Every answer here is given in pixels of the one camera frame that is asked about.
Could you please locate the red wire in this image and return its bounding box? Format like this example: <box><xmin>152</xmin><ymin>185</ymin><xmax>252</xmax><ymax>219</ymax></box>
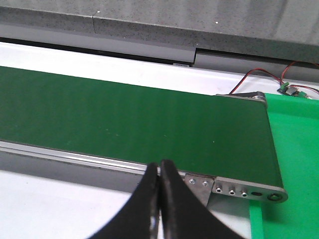
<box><xmin>228</xmin><ymin>60</ymin><xmax>319</xmax><ymax>95</ymax></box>

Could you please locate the small green circuit board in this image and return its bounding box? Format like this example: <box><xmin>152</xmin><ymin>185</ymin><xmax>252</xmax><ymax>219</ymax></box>
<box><xmin>277</xmin><ymin>82</ymin><xmax>308</xmax><ymax>99</ymax></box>

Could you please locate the grey speckled stone counter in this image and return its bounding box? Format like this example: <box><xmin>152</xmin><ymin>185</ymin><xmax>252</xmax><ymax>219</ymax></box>
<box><xmin>0</xmin><ymin>0</ymin><xmax>319</xmax><ymax>62</ymax></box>

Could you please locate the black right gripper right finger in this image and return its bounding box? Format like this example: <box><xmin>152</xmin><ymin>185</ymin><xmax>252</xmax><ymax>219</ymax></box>
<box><xmin>159</xmin><ymin>159</ymin><xmax>242</xmax><ymax>239</ymax></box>

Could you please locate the green plastic tray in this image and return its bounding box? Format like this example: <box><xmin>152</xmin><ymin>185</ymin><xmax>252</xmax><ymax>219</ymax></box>
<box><xmin>249</xmin><ymin>94</ymin><xmax>319</xmax><ymax>239</ymax></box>

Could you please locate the green conveyor belt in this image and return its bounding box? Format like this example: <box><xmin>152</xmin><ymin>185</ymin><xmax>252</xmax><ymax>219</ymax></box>
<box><xmin>0</xmin><ymin>67</ymin><xmax>283</xmax><ymax>187</ymax></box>

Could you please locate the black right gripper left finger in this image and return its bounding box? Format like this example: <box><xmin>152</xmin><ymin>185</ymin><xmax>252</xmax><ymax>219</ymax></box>
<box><xmin>90</xmin><ymin>163</ymin><xmax>160</xmax><ymax>239</ymax></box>

